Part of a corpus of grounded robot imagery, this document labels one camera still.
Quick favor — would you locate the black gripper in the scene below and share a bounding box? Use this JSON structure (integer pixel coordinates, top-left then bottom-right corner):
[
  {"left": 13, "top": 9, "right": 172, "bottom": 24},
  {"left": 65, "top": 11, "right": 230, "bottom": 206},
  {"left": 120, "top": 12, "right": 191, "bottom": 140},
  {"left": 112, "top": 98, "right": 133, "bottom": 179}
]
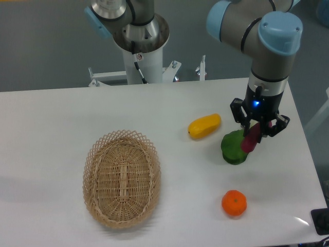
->
[{"left": 230, "top": 76, "right": 290, "bottom": 143}]

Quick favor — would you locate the purple sweet potato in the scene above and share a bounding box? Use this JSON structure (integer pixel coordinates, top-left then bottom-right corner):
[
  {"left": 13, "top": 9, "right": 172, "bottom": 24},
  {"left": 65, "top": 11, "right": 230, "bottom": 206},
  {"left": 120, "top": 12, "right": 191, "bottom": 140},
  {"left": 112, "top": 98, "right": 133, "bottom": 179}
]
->
[{"left": 241, "top": 123, "right": 263, "bottom": 153}]

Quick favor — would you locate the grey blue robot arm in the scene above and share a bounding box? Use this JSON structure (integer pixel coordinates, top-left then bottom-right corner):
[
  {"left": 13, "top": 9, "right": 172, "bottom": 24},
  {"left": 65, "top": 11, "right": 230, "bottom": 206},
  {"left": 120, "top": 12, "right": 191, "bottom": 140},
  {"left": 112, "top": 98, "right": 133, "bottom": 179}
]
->
[{"left": 84, "top": 1, "right": 303, "bottom": 141}]

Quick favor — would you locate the green vegetable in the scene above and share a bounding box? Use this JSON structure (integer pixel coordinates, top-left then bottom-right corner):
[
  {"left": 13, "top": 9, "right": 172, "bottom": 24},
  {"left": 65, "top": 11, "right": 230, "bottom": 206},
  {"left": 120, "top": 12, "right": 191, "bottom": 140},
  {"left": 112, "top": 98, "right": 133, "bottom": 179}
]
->
[{"left": 221, "top": 130, "right": 248, "bottom": 165}]

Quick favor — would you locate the yellow mango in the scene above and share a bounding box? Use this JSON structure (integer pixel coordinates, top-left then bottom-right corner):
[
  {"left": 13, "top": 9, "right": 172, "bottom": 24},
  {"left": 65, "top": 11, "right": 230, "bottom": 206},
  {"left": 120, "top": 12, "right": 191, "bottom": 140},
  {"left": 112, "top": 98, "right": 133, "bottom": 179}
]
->
[{"left": 188, "top": 113, "right": 222, "bottom": 139}]

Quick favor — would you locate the orange mandarin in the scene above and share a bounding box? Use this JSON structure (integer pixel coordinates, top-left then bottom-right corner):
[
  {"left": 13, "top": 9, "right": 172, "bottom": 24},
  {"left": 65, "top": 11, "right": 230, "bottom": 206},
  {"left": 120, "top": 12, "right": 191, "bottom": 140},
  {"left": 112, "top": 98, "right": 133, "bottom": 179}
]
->
[{"left": 221, "top": 190, "right": 247, "bottom": 217}]

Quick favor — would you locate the black device at edge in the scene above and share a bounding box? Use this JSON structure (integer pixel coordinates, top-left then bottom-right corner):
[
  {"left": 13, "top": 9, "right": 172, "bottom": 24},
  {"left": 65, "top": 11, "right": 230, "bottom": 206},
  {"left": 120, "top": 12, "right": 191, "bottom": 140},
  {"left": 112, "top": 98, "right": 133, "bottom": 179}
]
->
[{"left": 310, "top": 208, "right": 328, "bottom": 236}]

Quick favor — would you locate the woven wicker basket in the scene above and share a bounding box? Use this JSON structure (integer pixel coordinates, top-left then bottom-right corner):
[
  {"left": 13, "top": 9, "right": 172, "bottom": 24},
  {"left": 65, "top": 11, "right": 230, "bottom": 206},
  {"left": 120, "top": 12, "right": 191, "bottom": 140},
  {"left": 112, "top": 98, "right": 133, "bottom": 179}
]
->
[{"left": 82, "top": 130, "right": 161, "bottom": 229}]

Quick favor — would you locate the black cable on pedestal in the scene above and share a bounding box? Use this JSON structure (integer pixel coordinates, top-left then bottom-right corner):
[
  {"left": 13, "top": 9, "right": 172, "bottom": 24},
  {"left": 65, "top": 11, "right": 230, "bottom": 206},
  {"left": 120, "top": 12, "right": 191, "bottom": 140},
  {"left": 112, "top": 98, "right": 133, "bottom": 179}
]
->
[{"left": 131, "top": 40, "right": 149, "bottom": 85}]

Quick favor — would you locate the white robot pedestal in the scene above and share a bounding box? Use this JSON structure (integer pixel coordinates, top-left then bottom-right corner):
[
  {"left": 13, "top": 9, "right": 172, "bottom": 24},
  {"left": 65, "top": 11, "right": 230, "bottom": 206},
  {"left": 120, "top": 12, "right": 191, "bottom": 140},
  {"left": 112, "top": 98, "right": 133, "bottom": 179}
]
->
[{"left": 88, "top": 12, "right": 208, "bottom": 87}]

